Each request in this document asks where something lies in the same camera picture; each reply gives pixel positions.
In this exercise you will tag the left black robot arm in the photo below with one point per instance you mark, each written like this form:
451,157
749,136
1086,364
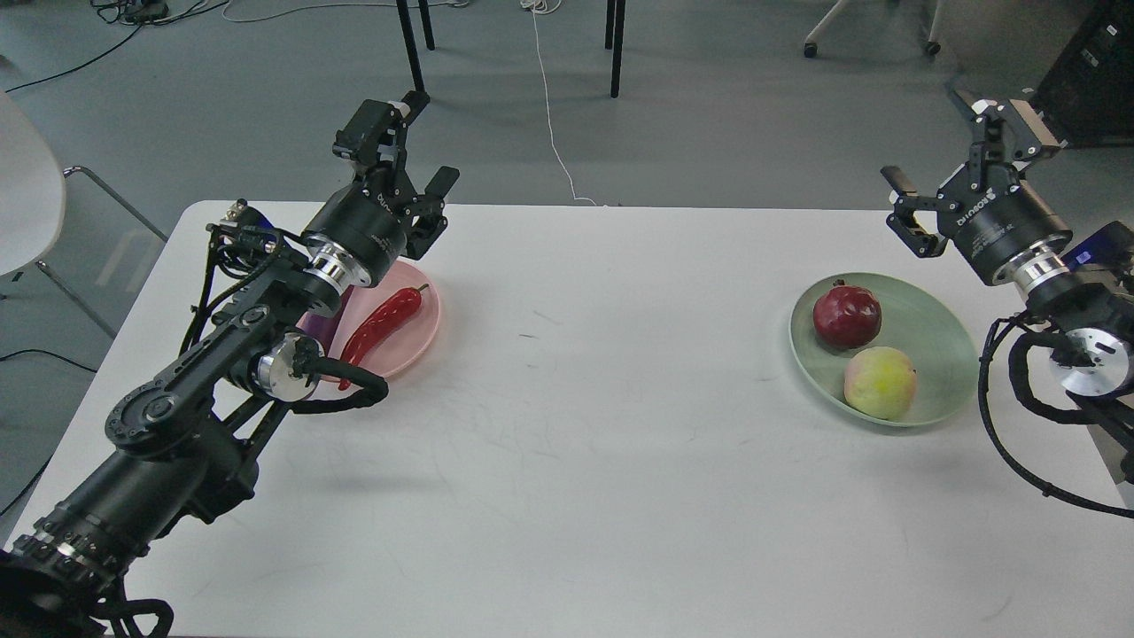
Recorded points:
188,442

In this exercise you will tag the yellow green peach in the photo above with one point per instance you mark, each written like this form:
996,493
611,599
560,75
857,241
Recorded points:
880,382

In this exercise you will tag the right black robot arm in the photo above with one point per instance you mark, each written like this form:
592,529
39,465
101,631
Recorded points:
1071,362

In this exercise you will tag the pink plate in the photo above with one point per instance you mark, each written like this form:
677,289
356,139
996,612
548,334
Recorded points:
405,346

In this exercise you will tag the black equipment case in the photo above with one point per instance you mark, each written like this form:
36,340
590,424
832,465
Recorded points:
1086,97

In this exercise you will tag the white rolling chair base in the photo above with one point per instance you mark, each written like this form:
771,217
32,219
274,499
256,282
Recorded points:
930,45

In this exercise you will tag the white chair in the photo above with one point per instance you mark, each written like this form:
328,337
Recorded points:
34,203

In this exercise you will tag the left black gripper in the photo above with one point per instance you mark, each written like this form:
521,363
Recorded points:
364,228

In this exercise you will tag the purple eggplant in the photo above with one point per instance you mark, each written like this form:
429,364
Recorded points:
324,328

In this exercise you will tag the green plate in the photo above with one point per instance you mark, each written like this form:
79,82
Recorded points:
915,322

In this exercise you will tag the red chili pepper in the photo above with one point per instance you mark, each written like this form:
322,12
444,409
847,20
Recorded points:
388,318

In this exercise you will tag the red pomegranate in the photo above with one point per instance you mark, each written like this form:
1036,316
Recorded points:
847,316

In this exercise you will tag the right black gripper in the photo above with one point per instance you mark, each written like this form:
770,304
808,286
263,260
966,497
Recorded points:
986,208

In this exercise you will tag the black table leg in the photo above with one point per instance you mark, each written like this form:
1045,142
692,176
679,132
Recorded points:
410,43
426,22
609,24
617,51

